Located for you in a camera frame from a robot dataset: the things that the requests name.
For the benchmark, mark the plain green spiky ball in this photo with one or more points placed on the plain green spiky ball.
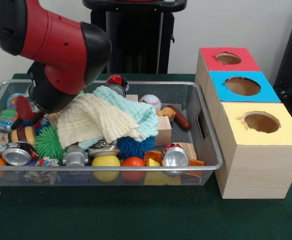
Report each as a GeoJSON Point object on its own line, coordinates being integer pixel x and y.
{"type": "Point", "coordinates": [50, 142]}

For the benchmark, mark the white baseball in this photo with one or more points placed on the white baseball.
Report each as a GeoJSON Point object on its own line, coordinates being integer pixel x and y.
{"type": "Point", "coordinates": [152, 102]}

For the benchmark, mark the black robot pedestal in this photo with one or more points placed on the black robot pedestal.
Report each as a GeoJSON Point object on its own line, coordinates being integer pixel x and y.
{"type": "Point", "coordinates": [141, 37]}

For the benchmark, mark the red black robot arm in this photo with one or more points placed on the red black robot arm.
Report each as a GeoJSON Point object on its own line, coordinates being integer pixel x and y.
{"type": "Point", "coordinates": [56, 45]}

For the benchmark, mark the red orange ball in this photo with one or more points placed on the red orange ball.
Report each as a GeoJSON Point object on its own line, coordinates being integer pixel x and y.
{"type": "Point", "coordinates": [133, 163]}

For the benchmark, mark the red black can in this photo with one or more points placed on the red black can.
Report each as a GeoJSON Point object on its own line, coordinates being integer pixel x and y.
{"type": "Point", "coordinates": [118, 81]}

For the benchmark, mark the clear mesh bin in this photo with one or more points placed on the clear mesh bin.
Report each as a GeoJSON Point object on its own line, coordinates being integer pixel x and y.
{"type": "Point", "coordinates": [210, 156]}

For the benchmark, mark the yellow ball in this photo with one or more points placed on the yellow ball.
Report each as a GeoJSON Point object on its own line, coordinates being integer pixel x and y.
{"type": "Point", "coordinates": [106, 163]}

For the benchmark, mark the mint green cloth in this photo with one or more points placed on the mint green cloth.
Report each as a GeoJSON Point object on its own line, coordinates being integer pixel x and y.
{"type": "Point", "coordinates": [138, 112]}

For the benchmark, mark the blue spiky ball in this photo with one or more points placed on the blue spiky ball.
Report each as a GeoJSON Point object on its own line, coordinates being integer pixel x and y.
{"type": "Point", "coordinates": [136, 147]}

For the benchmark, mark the wooden box with three holes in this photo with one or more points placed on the wooden box with three holes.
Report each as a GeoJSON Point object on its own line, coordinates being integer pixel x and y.
{"type": "Point", "coordinates": [258, 160]}

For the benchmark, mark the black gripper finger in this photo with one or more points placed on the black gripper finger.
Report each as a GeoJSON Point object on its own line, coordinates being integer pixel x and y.
{"type": "Point", "coordinates": [17, 123]}
{"type": "Point", "coordinates": [37, 119]}

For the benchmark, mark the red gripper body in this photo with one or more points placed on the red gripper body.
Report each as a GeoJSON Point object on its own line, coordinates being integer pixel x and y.
{"type": "Point", "coordinates": [25, 107]}

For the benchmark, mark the cream knitted cloth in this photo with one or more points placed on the cream knitted cloth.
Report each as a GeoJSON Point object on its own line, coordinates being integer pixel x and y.
{"type": "Point", "coordinates": [93, 120]}

